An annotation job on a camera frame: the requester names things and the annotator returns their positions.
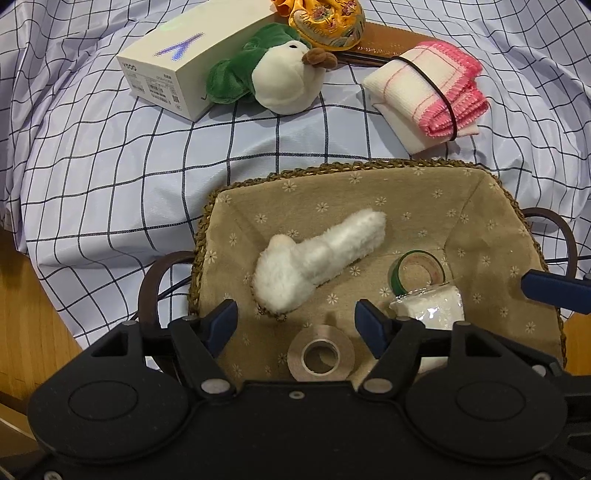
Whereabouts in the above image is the beige tape roll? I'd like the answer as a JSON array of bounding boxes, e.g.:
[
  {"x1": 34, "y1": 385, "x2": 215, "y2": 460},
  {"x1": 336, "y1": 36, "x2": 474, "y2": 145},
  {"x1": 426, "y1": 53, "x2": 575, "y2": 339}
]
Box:
[{"x1": 287, "y1": 324, "x2": 356, "y2": 383}]

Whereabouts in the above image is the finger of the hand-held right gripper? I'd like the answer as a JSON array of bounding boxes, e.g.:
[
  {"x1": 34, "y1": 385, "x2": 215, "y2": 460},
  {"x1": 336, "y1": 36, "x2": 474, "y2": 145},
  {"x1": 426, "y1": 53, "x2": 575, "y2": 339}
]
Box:
[
  {"x1": 521, "y1": 269, "x2": 591, "y2": 305},
  {"x1": 501, "y1": 339, "x2": 591, "y2": 386}
]

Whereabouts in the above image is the white plastic packet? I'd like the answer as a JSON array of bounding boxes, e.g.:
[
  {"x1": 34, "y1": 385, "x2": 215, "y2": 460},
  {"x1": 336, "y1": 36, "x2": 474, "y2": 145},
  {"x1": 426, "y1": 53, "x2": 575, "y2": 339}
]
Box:
[{"x1": 388, "y1": 284, "x2": 465, "y2": 374}]

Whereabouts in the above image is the white fluffy plush toy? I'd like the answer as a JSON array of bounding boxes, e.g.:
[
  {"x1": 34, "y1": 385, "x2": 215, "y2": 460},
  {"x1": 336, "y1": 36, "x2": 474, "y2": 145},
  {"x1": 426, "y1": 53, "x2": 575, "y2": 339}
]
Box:
[{"x1": 252, "y1": 209, "x2": 387, "y2": 319}]

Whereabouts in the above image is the orange drawstring pouch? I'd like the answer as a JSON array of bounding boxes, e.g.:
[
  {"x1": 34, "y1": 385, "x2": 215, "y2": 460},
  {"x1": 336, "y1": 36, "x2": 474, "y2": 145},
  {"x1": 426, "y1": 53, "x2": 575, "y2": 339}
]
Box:
[{"x1": 271, "y1": 0, "x2": 366, "y2": 51}]

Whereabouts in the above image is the woven basket with beige liner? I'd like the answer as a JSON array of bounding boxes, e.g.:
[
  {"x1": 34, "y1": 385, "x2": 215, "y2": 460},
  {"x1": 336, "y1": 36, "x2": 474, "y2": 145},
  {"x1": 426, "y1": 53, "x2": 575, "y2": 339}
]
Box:
[{"x1": 139, "y1": 159, "x2": 578, "y2": 384}]

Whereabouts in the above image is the green white plush bird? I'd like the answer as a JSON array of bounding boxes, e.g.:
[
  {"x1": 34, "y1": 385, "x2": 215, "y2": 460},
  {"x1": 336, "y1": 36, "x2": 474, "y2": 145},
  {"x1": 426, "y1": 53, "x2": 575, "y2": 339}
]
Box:
[{"x1": 206, "y1": 24, "x2": 339, "y2": 115}]

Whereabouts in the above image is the pink white towel bundle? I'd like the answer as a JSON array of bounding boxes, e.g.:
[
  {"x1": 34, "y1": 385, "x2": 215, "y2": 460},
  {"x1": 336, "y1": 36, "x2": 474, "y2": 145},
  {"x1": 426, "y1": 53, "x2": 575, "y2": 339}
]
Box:
[{"x1": 362, "y1": 41, "x2": 490, "y2": 155}]

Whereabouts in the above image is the brown leather case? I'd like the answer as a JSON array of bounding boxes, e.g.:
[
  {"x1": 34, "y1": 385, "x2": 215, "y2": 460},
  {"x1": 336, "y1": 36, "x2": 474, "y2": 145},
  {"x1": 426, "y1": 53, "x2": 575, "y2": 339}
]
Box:
[{"x1": 339, "y1": 25, "x2": 428, "y2": 63}]

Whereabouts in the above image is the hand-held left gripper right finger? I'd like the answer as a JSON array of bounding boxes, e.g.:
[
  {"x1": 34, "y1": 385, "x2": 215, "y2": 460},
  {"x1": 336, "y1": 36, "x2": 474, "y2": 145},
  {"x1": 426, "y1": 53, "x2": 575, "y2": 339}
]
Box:
[{"x1": 353, "y1": 299, "x2": 509, "y2": 401}]

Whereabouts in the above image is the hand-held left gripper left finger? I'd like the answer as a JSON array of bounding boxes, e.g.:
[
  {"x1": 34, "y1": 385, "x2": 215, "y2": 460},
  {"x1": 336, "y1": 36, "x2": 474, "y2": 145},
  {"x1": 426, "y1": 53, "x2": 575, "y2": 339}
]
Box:
[{"x1": 85, "y1": 299, "x2": 241, "y2": 401}]

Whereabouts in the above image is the checkered white cloth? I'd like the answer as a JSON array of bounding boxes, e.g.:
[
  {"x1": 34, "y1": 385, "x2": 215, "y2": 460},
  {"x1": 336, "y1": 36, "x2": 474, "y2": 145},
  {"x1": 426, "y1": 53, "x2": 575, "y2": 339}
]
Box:
[{"x1": 0, "y1": 0, "x2": 591, "y2": 352}]

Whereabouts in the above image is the white cardboard box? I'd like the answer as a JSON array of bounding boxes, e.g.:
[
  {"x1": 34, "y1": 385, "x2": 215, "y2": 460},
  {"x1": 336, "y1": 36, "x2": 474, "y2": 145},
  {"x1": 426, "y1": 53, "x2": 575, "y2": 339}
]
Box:
[{"x1": 115, "y1": 4, "x2": 278, "y2": 121}]

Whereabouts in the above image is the green tape roll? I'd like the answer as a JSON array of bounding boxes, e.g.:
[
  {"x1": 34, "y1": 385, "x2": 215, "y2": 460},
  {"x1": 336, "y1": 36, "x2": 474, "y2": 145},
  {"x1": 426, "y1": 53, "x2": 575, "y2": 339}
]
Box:
[{"x1": 388, "y1": 249, "x2": 448, "y2": 296}]

